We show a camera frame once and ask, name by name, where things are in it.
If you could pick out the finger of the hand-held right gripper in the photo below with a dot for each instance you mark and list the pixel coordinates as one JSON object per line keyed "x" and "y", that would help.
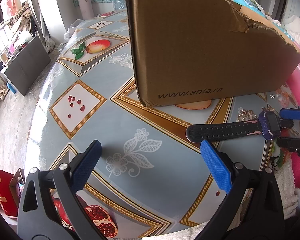
{"x": 290, "y": 142}
{"x": 291, "y": 114}

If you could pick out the pink floral blanket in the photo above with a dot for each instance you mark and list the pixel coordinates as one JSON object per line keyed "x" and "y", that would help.
{"x": 298, "y": 82}

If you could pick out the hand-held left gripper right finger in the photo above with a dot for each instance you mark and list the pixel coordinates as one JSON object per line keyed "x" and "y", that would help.
{"x": 216, "y": 165}

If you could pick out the brown cardboard box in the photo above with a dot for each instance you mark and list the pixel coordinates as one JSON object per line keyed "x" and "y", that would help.
{"x": 190, "y": 50}

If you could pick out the grey curtain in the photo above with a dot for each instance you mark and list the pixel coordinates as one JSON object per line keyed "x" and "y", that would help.
{"x": 40, "y": 12}

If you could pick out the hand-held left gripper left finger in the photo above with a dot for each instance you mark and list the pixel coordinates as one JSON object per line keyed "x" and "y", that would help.
{"x": 87, "y": 165}

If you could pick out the gold crystal ornament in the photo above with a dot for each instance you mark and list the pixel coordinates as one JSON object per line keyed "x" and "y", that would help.
{"x": 245, "y": 116}

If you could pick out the brown paper bag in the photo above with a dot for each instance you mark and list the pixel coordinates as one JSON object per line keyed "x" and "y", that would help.
{"x": 15, "y": 182}

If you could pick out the clear water bottle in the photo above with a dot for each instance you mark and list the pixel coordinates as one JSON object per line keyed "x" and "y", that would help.
{"x": 120, "y": 3}

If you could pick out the dark grey board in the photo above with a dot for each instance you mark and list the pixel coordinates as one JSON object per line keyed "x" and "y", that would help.
{"x": 27, "y": 65}

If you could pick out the pile of clothes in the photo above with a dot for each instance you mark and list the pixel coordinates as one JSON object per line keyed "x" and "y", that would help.
{"x": 20, "y": 15}

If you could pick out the white clothing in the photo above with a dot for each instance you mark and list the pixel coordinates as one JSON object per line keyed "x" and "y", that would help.
{"x": 298, "y": 27}

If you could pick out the blue printed pillow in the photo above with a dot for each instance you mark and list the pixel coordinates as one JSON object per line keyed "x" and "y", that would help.
{"x": 245, "y": 1}

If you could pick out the pale cardboard tube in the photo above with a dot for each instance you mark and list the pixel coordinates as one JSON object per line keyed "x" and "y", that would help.
{"x": 84, "y": 0}

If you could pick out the red paper bag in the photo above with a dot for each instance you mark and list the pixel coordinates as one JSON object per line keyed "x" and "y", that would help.
{"x": 3, "y": 192}

